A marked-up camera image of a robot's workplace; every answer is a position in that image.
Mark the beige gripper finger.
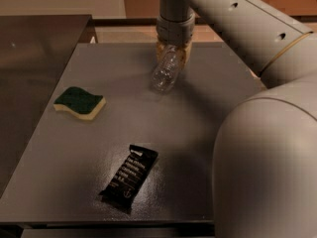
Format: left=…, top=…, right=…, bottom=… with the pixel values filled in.
left=156, top=39, right=168, bottom=63
left=179, top=42, right=192, bottom=69

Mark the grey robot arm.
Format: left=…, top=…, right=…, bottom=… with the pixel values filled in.
left=157, top=0, right=317, bottom=238

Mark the green and yellow sponge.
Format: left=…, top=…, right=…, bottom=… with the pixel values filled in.
left=53, top=86, right=106, bottom=121

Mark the black snack bar wrapper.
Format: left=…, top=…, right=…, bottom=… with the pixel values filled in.
left=100, top=145, right=159, bottom=208

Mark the clear plastic water bottle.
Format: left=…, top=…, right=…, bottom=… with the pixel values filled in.
left=152, top=45, right=182, bottom=93

